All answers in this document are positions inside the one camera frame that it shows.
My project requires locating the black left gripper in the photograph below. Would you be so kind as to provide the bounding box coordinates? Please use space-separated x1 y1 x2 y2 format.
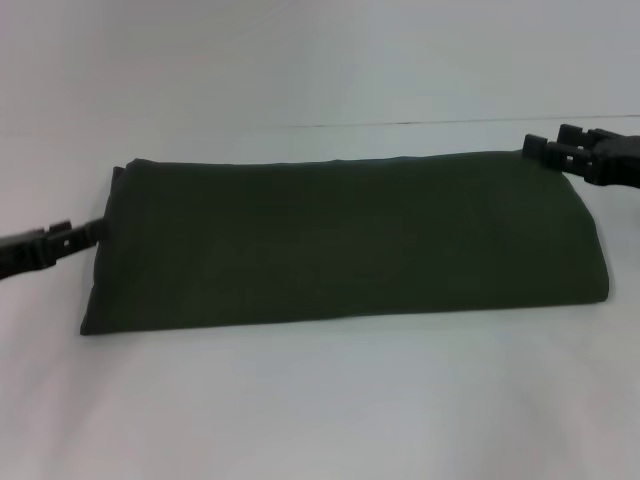
0 217 110 284

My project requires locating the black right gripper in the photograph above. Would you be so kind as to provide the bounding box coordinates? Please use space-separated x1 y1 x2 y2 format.
521 123 640 191

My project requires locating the dark green FREE! t-shirt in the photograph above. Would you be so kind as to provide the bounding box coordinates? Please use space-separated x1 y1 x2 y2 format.
78 147 614 337

